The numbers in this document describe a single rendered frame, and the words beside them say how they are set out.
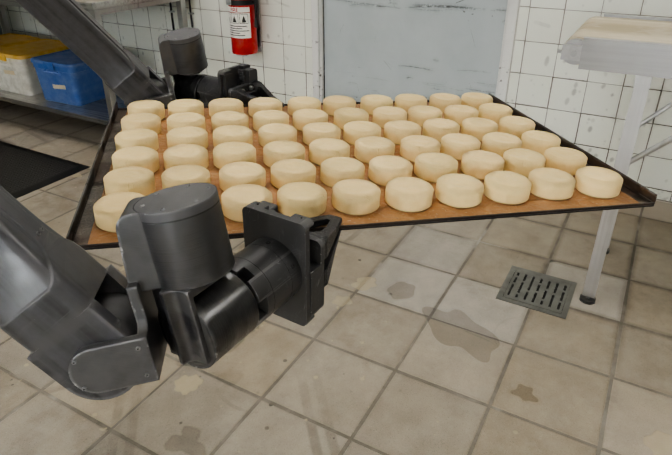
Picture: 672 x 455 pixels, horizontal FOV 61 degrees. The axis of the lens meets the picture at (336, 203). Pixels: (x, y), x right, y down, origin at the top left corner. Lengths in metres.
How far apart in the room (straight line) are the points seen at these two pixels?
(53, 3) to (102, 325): 0.61
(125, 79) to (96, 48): 0.06
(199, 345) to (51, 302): 0.10
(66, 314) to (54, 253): 0.04
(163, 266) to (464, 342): 1.68
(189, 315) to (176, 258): 0.04
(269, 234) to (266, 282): 0.05
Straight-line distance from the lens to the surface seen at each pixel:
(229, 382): 1.87
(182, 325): 0.42
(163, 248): 0.39
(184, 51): 0.96
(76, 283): 0.42
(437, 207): 0.61
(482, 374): 1.92
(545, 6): 2.85
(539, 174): 0.68
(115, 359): 0.42
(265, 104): 0.85
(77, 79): 3.79
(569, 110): 2.92
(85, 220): 0.59
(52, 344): 0.43
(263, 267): 0.45
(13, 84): 4.29
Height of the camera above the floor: 1.29
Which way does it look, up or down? 27 degrees down
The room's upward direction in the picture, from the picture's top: straight up
